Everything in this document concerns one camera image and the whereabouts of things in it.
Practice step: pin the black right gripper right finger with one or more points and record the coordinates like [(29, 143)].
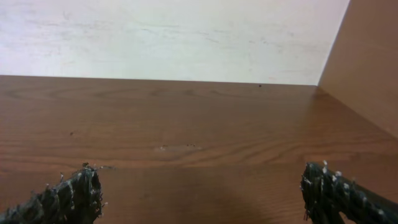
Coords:
[(327, 195)]

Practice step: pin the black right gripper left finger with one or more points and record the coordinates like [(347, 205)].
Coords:
[(76, 200)]

